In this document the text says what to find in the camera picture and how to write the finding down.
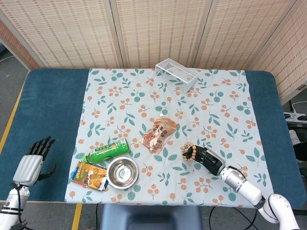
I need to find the teal table cover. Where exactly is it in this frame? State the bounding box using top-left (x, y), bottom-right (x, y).
top-left (0, 68), bottom-right (307, 209)

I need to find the brown spouted snack pouch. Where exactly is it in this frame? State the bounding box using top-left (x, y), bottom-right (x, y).
top-left (140, 114), bottom-right (179, 155)

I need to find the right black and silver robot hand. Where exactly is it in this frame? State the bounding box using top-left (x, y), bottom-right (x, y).
top-left (186, 144), bottom-right (227, 177)

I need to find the woven bamboo folding screen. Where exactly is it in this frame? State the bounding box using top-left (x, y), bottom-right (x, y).
top-left (0, 0), bottom-right (307, 104)

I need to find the black and white shoe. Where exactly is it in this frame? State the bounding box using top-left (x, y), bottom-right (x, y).
top-left (288, 129), bottom-right (307, 161)

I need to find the green plastic drink bottle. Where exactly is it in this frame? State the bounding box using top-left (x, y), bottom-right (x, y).
top-left (82, 138), bottom-right (131, 164)

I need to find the wooden bead bracelet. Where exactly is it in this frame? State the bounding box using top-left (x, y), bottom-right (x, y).
top-left (180, 142), bottom-right (198, 163)

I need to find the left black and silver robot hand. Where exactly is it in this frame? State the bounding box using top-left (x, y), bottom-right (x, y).
top-left (12, 136), bottom-right (58, 186)

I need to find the yellow and blue snack box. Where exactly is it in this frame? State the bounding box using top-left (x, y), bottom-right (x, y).
top-left (71, 161), bottom-right (110, 193)

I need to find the white base with cables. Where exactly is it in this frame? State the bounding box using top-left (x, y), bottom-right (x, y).
top-left (283, 100), bottom-right (307, 124)

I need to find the floral leaf print tablecloth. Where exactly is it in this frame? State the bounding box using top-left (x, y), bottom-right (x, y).
top-left (64, 68), bottom-right (275, 208)

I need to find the stainless steel bowl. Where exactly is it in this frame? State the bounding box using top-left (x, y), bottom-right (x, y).
top-left (106, 157), bottom-right (139, 190)

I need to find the white mesh metal rack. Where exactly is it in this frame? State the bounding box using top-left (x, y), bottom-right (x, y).
top-left (155, 57), bottom-right (199, 94)

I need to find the blue grey chair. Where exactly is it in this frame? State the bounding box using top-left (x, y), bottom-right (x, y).
top-left (99, 204), bottom-right (203, 230)

